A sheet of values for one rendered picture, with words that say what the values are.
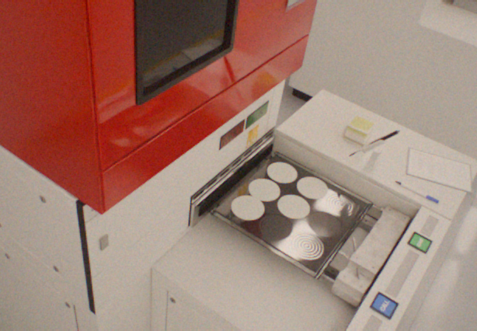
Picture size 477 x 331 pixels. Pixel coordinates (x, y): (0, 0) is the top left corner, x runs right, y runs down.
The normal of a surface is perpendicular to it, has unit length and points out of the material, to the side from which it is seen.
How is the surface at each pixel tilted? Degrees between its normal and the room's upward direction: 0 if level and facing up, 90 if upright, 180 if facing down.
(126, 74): 90
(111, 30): 90
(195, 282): 0
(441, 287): 0
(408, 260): 0
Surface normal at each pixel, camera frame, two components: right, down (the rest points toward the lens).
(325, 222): 0.12, -0.74
